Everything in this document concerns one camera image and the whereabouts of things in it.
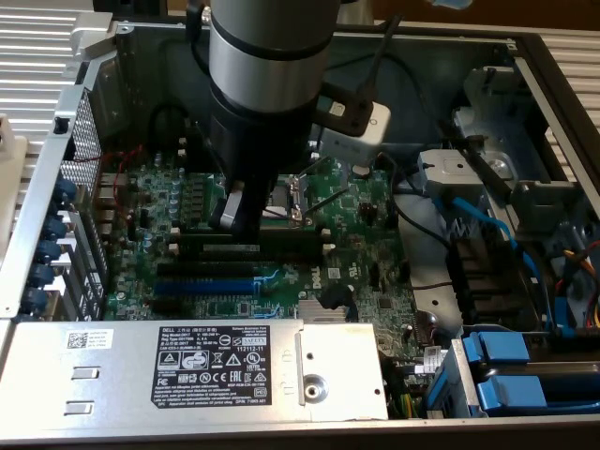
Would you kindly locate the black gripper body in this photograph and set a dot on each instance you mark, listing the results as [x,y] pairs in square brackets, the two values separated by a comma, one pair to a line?
[262,140]

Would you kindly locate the green RAM stick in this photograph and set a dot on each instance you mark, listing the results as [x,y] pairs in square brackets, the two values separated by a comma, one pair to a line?
[290,236]

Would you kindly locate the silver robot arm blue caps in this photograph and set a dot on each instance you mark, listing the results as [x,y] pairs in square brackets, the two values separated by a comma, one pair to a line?
[267,47]

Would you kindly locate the thin metal locking lever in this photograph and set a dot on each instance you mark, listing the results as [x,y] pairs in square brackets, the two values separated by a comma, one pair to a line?
[325,199]
[274,213]

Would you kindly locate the CPU socket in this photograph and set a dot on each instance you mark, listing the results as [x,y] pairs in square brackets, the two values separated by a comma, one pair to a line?
[293,201]

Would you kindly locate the long black expansion slot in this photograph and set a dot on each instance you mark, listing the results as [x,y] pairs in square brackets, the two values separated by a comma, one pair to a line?
[206,269]

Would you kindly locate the blue expansion slot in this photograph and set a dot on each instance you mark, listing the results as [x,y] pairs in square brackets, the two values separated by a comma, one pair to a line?
[206,286]

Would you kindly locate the round coin battery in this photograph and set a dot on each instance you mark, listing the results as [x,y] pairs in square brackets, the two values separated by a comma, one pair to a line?
[361,171]

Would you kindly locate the green Dell motherboard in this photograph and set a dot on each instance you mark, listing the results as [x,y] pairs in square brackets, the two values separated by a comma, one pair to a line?
[356,234]

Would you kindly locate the short black expansion slot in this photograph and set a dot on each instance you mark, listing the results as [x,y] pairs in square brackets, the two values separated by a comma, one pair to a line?
[166,306]

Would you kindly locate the metal rear port block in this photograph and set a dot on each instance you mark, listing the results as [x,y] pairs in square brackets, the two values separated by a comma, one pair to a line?
[110,197]

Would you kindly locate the silver finned chipset heatsink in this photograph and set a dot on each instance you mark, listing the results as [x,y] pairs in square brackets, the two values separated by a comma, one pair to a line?
[323,311]

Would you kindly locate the black power supply label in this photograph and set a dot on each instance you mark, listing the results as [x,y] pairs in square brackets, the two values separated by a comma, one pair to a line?
[211,365]

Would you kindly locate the blue card retention clip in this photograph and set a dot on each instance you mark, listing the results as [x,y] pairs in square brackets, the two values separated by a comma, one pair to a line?
[66,192]
[50,250]
[35,299]
[42,274]
[57,227]

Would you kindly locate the open PC case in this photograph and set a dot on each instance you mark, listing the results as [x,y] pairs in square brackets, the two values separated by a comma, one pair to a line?
[422,94]

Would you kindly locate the white barcode sticker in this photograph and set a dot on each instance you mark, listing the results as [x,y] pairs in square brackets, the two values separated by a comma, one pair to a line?
[88,339]

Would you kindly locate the silver power supply unit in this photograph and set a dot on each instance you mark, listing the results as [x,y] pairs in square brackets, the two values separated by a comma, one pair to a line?
[117,370]

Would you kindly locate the black ribbed fan shroud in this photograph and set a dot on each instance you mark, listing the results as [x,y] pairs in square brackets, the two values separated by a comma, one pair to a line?
[487,281]

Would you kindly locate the grey metal disk bay cage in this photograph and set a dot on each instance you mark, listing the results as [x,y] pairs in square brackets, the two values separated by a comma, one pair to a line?
[539,201]

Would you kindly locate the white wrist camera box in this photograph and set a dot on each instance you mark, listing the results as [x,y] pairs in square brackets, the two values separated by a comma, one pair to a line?
[351,145]

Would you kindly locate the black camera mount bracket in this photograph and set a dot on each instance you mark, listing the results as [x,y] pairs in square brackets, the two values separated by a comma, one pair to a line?
[349,112]

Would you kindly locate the silver aluminium corner bracket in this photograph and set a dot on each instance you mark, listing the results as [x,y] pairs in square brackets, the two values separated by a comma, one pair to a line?
[91,35]

